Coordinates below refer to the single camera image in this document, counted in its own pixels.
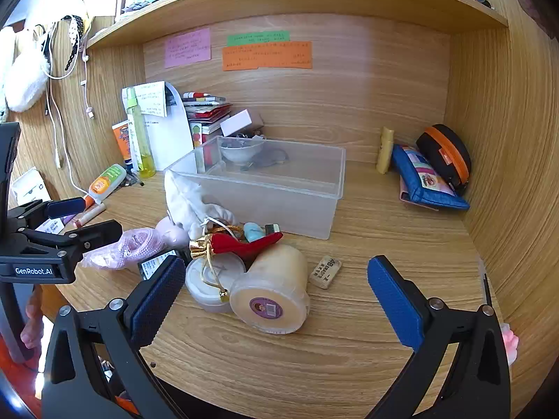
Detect white tube orange label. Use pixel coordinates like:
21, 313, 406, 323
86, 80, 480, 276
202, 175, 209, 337
88, 163, 128, 198

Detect blue patchwork pouch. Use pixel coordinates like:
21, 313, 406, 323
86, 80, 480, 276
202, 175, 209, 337
391, 144, 471, 211

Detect wooden shelf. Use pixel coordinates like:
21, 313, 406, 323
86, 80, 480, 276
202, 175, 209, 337
85, 0, 510, 50

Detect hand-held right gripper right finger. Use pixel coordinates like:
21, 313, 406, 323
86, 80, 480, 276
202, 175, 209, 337
364, 255, 511, 419

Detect small white lidded jar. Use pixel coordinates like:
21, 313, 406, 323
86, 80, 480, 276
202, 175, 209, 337
185, 254, 246, 314

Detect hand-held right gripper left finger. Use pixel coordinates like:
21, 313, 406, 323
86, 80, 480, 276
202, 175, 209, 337
41, 255, 186, 419

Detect orange paper note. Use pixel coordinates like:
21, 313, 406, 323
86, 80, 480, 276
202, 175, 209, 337
222, 41, 313, 72

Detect black studded headband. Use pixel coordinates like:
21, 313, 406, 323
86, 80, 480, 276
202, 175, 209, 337
62, 14, 87, 73

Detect black orange glasses case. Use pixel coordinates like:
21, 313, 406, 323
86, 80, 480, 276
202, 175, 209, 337
415, 124, 473, 196

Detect white paper sheets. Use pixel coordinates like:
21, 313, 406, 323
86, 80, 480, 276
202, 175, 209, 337
133, 80, 195, 172

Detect red velvet pouch gold trim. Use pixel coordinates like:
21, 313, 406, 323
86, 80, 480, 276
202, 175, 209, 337
189, 231, 284, 263

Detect clear plastic storage box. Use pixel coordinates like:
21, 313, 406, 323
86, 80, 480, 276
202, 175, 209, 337
164, 135, 347, 241

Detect white charging cable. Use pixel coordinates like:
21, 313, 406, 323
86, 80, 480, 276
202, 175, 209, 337
41, 22, 96, 193

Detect pink plush item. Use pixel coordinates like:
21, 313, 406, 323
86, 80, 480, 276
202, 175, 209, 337
501, 323, 521, 368

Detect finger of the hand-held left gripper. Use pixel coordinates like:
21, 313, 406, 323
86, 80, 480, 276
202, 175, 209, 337
20, 220, 124, 271
9, 198, 87, 232

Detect white cardboard box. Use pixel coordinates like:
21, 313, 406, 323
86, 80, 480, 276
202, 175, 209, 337
220, 110, 255, 139

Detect white cloth pouch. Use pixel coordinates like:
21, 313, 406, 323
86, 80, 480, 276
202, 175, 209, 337
165, 169, 239, 237

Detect person's left hand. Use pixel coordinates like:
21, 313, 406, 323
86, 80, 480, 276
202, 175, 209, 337
20, 310, 45, 352

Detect beige eraser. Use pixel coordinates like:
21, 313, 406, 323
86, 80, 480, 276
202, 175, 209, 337
308, 258, 342, 290

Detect large cream plastic jar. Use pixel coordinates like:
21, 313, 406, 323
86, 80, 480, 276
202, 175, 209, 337
229, 244, 312, 335

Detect orange printed carton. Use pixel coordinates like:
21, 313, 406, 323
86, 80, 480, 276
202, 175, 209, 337
112, 121, 134, 167

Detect white plush toy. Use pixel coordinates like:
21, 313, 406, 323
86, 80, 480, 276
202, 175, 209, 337
3, 28, 52, 113

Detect white printed box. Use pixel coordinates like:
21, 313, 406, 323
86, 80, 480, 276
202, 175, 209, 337
10, 167, 45, 207

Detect pink paper note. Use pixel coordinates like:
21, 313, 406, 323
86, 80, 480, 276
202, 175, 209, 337
164, 28, 212, 69

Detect yellow green spray bottle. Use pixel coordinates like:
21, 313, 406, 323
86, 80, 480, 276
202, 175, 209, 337
125, 88, 157, 179

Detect small trinket bowl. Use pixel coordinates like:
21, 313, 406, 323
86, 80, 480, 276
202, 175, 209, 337
219, 135, 267, 168

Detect yellow tube bottle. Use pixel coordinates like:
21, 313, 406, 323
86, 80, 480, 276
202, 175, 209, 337
376, 126, 395, 175

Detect black item white label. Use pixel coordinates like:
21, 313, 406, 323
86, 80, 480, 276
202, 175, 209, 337
137, 250, 181, 281

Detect pink round toy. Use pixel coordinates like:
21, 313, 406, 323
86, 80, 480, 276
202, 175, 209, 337
155, 217, 190, 249

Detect pink wallet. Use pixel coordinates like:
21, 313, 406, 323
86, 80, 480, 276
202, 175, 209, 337
399, 185, 440, 211

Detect stack of books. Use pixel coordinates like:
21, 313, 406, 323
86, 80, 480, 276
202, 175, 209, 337
182, 91, 233, 149

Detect green paper note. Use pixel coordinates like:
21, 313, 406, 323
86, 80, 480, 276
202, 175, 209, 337
226, 30, 291, 47

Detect wooden desktop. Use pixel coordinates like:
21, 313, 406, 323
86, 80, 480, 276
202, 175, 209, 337
57, 157, 503, 419

